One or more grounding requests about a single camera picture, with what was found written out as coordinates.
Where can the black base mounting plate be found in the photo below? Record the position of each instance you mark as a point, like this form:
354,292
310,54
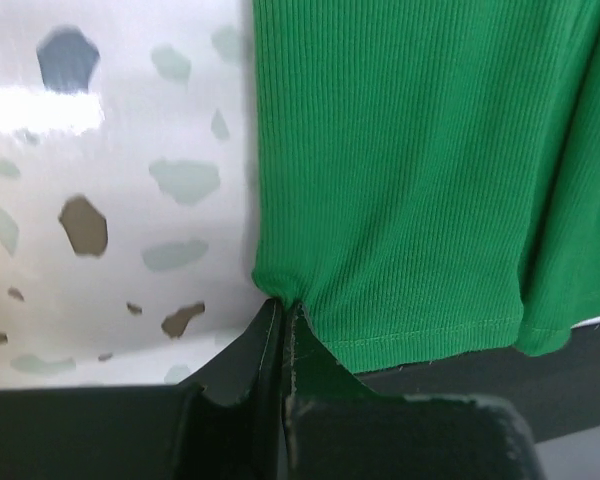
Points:
558,393

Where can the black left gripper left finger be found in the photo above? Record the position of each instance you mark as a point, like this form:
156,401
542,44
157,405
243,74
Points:
221,422

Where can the green tank top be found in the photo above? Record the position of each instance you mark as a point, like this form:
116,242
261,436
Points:
429,173

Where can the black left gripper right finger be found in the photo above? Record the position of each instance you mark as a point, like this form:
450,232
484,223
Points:
336,427

